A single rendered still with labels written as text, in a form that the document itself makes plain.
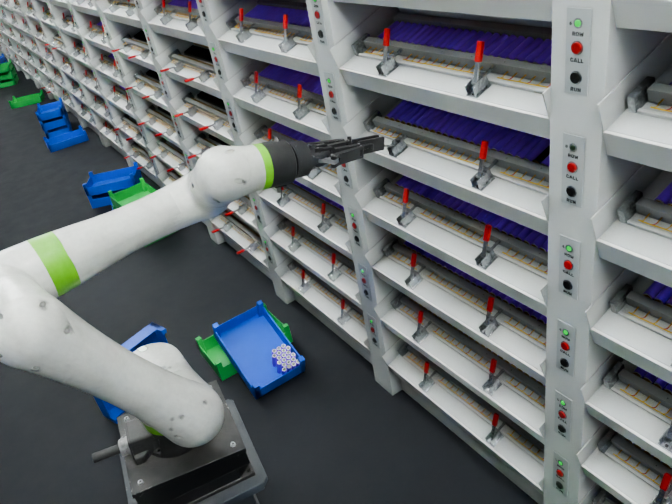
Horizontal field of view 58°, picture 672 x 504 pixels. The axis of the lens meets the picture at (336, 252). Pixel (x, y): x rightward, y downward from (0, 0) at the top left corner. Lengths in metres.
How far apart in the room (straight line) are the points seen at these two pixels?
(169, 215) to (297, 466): 0.96
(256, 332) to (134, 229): 1.13
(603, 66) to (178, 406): 0.93
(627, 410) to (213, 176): 0.89
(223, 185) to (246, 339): 1.18
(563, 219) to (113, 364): 0.81
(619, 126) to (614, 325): 0.37
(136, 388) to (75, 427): 1.21
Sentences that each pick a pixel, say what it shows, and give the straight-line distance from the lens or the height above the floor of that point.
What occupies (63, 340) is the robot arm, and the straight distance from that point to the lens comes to 1.06.
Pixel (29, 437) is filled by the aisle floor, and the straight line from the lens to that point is 2.44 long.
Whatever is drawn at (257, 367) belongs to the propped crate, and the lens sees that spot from 2.20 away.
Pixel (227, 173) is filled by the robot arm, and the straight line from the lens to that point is 1.15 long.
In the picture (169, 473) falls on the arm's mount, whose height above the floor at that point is 0.39.
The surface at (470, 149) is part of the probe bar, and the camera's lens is 1.30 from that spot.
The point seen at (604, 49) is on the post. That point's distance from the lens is 0.96.
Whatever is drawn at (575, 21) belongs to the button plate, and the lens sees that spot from 0.97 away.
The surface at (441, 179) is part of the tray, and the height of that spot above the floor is 0.88.
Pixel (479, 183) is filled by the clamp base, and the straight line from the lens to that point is 1.22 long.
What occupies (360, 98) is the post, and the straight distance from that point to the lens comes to 1.54.
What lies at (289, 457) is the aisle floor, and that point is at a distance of 1.95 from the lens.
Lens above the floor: 1.46
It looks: 32 degrees down
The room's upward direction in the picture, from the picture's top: 11 degrees counter-clockwise
